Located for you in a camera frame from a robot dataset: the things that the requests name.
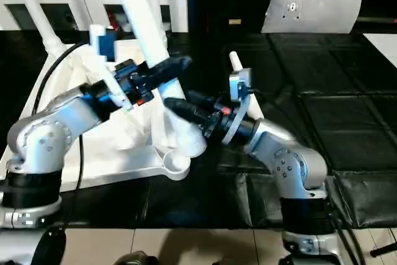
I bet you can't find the white plastic table top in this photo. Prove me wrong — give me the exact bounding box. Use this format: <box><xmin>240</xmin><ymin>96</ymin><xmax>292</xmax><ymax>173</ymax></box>
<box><xmin>0</xmin><ymin>40</ymin><xmax>192</xmax><ymax>193</ymax></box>

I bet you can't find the white leg with black mark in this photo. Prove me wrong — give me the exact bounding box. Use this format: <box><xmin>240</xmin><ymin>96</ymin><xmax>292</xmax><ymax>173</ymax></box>
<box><xmin>9</xmin><ymin>0</ymin><xmax>68</xmax><ymax>58</ymax></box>

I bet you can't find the black work mat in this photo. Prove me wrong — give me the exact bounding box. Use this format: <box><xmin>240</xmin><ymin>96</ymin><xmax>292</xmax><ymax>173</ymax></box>
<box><xmin>0</xmin><ymin>30</ymin><xmax>397</xmax><ymax>230</ymax></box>

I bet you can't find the grey printed cushion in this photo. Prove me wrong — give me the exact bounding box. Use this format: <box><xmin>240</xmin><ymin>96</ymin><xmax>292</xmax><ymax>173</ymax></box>
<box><xmin>261</xmin><ymin>0</ymin><xmax>364</xmax><ymax>34</ymax></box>

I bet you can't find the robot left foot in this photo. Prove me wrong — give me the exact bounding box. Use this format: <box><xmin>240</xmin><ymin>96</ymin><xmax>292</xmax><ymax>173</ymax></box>
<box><xmin>114</xmin><ymin>251</ymin><xmax>159</xmax><ymax>265</ymax></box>

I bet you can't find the white flat board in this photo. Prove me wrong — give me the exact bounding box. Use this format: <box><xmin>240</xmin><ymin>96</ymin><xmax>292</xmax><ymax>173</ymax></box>
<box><xmin>362</xmin><ymin>32</ymin><xmax>397</xmax><ymax>69</ymax></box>

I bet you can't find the black bar with red mark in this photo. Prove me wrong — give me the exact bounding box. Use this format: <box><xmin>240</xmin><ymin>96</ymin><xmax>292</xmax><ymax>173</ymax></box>
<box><xmin>356</xmin><ymin>18</ymin><xmax>397</xmax><ymax>26</ymax></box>

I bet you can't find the black stand leg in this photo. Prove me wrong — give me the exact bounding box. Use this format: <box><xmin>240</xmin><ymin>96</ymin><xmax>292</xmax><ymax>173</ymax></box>
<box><xmin>372</xmin><ymin>241</ymin><xmax>397</xmax><ymax>258</ymax></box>

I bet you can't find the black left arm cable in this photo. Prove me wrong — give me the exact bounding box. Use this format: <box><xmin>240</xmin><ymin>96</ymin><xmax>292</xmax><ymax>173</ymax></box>
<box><xmin>32</xmin><ymin>43</ymin><xmax>85</xmax><ymax>226</ymax></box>

